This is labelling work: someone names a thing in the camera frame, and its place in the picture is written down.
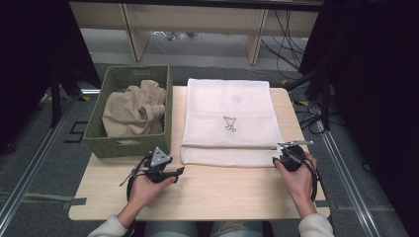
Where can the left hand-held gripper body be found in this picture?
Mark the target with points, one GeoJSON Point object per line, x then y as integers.
{"type": "Point", "coordinates": [159, 158]}

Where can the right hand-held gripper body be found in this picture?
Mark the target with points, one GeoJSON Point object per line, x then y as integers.
{"type": "Point", "coordinates": [292, 158]}

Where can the green woven basket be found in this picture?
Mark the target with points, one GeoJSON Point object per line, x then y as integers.
{"type": "Point", "coordinates": [131, 146]}

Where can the beige pants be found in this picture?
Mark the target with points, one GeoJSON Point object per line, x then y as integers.
{"type": "Point", "coordinates": [131, 112]}

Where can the white mesh laundry bag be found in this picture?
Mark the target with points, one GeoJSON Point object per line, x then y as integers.
{"type": "Point", "coordinates": [230, 105]}

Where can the person's right hand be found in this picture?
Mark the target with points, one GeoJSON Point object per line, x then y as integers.
{"type": "Point", "coordinates": [301, 184]}

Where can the person's left hand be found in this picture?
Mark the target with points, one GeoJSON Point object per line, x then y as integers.
{"type": "Point", "coordinates": [145, 192]}

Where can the person's left leg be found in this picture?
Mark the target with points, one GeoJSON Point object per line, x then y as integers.
{"type": "Point", "coordinates": [169, 229]}

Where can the person's leg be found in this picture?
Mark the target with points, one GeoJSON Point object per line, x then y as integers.
{"type": "Point", "coordinates": [235, 229]}
{"type": "Point", "coordinates": [169, 229]}

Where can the black metal stand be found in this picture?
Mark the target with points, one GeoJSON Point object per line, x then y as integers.
{"type": "Point", "coordinates": [325, 98]}
{"type": "Point", "coordinates": [55, 98]}

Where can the person's right leg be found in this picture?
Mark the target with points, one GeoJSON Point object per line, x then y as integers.
{"type": "Point", "coordinates": [235, 229]}

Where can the black curtain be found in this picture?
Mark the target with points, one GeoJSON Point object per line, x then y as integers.
{"type": "Point", "coordinates": [372, 82]}
{"type": "Point", "coordinates": [33, 65]}

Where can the grey tape strip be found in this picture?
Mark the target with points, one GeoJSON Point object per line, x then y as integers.
{"type": "Point", "coordinates": [56, 199]}

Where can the clear plastic bag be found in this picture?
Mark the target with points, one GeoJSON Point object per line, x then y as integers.
{"type": "Point", "coordinates": [174, 34]}

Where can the light wooden shelf unit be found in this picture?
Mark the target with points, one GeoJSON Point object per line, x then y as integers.
{"type": "Point", "coordinates": [197, 21]}

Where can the aluminium floor rail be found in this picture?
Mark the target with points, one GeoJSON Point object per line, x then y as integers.
{"type": "Point", "coordinates": [29, 171]}
{"type": "Point", "coordinates": [349, 184]}

